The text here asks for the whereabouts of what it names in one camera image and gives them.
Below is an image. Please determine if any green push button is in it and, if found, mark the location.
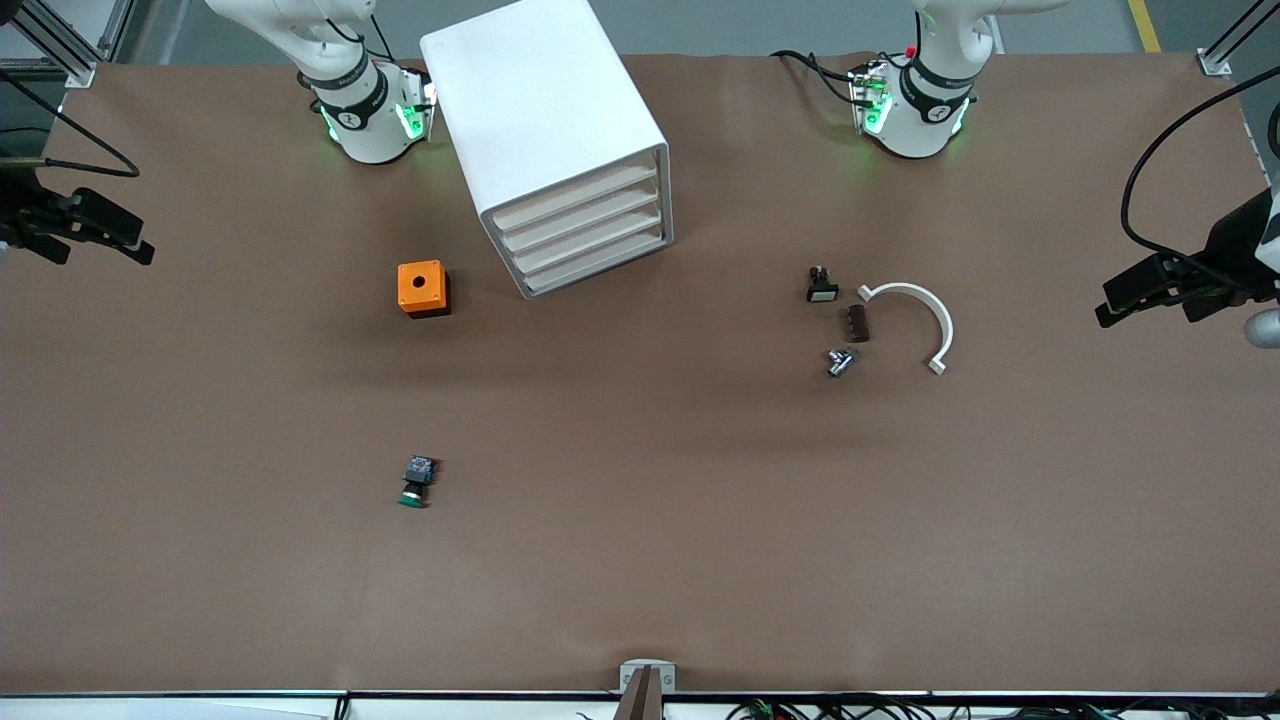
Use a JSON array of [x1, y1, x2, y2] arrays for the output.
[[398, 456, 441, 509]]

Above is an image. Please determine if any white plastic drawer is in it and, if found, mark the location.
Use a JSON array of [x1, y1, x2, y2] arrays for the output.
[[500, 180, 663, 259], [490, 158, 661, 238], [520, 224, 668, 296]]

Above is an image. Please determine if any white plastic drawer cabinet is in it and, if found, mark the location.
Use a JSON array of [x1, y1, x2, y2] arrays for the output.
[[420, 0, 674, 301]]

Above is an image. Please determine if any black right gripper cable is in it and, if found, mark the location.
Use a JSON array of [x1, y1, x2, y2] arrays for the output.
[[0, 65, 141, 179]]

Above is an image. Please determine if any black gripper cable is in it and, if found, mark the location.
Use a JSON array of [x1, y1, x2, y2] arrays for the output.
[[1122, 75, 1280, 276], [0, 65, 141, 179]]

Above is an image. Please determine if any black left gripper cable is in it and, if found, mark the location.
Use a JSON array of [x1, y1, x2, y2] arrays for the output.
[[1122, 75, 1280, 276]]

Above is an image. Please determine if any aluminium frame post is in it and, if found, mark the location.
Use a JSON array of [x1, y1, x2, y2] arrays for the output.
[[1200, 0, 1280, 78], [0, 0, 136, 91]]

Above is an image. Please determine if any white curved plastic bracket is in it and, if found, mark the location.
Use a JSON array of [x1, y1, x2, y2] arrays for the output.
[[857, 282, 955, 376]]

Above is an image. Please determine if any orange button enclosure box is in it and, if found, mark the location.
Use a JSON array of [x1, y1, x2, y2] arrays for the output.
[[397, 260, 452, 319]]

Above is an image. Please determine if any black arm base cable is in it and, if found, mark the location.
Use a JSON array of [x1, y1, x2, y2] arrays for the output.
[[770, 50, 863, 106]]

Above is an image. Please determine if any white table edge rail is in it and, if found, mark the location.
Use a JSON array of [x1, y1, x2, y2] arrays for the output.
[[0, 690, 1280, 720]]

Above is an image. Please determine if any grey metal mounting bracket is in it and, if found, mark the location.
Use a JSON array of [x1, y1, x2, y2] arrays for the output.
[[619, 659, 677, 694]]

